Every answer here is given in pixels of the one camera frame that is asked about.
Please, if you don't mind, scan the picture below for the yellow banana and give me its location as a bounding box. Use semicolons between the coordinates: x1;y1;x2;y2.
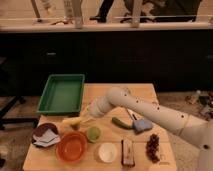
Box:
63;117;81;126

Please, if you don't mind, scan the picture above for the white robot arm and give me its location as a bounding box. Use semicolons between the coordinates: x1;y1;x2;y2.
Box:
82;87;213;171

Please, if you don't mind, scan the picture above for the small dark cup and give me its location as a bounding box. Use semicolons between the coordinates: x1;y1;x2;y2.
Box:
70;124;80;131

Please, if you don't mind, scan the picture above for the green plastic cup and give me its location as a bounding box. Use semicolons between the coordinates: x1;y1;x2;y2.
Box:
86;127;101;143

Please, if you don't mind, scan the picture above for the white paper cup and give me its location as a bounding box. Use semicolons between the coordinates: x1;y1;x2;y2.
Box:
98;143;117;163

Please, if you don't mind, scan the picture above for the green cucumber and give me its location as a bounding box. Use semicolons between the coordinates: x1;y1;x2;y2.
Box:
111;117;133;130

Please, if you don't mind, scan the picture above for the orange plastic bowl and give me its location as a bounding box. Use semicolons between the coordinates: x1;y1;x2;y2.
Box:
56;131;87;164

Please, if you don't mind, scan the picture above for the green plastic tray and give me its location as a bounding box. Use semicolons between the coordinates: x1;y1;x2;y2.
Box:
37;74;85;116

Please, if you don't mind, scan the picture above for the folded white cloth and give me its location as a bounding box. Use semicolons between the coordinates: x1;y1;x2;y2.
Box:
33;129;60;147

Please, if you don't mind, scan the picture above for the dark red plate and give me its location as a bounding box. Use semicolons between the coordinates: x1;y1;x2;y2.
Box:
31;123;58;142

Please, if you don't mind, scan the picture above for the brown chocolate bar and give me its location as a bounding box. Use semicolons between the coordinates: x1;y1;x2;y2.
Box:
121;139;135;167

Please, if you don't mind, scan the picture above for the blue sponge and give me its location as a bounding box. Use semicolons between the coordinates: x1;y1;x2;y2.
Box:
133;119;153;133

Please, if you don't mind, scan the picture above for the bunch of dark grapes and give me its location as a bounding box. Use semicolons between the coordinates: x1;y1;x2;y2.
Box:
146;134;160;163

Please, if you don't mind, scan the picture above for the white handled brush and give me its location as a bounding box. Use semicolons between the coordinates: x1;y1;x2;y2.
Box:
126;109;137;120

